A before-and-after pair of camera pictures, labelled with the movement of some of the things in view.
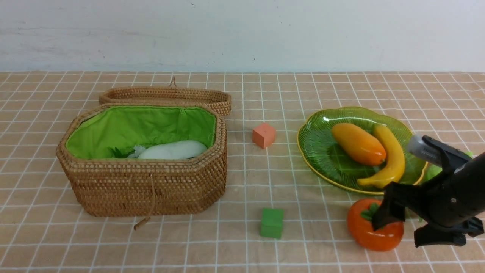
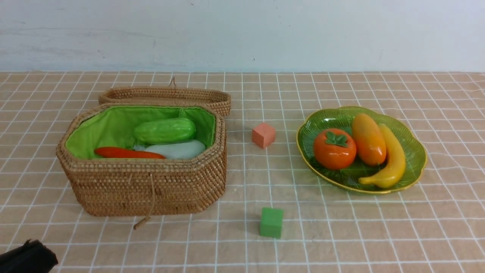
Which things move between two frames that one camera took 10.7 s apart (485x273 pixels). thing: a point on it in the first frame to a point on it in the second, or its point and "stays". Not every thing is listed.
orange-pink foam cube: (263, 135) stays
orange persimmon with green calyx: (360, 225) to (334, 149)
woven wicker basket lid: (220, 99) stays
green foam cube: (271, 223) stays
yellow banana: (395, 163) stays
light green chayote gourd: (431, 170) to (164, 130)
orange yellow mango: (358, 145) to (369, 139)
